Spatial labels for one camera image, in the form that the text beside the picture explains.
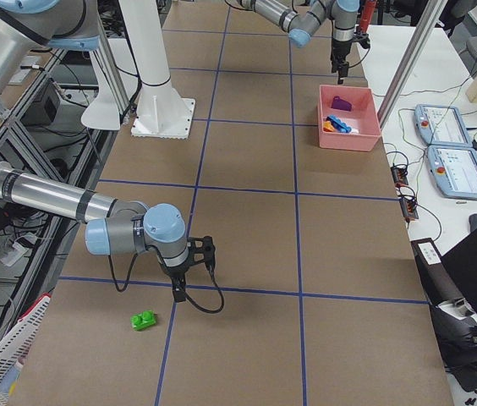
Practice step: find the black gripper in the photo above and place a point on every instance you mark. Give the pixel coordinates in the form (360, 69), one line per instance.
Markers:
(173, 272)
(338, 49)

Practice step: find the purple sloped block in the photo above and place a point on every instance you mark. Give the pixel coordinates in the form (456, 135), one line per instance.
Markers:
(339, 103)

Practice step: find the long blue studded block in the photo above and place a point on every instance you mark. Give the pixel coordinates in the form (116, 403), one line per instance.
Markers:
(339, 125)

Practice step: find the green two-stud block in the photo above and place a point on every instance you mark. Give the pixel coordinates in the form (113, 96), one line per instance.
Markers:
(143, 320)

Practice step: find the orange sloped block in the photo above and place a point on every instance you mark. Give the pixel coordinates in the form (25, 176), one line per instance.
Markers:
(328, 127)

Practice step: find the pink plastic box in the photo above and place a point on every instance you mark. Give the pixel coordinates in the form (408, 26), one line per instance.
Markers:
(362, 119)

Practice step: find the red cylinder bottle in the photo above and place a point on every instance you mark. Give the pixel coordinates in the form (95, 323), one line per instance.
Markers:
(366, 14)

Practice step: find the upper teach pendant tablet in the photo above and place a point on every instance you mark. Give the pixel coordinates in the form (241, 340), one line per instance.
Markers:
(441, 125)

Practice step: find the teach pendant tablet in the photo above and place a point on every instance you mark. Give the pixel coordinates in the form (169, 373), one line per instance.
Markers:
(454, 170)
(441, 125)

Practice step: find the lower teach pendant tablet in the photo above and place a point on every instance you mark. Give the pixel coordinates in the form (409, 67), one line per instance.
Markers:
(454, 170)

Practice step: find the white mesh basket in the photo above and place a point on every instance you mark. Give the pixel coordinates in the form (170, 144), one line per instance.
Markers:
(16, 344)

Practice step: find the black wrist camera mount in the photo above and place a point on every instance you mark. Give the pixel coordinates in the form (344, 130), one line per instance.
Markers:
(202, 251)

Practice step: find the aluminium frame post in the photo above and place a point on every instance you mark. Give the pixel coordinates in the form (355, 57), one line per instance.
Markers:
(421, 35)

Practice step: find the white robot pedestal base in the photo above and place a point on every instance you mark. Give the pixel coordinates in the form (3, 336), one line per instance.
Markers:
(161, 111)

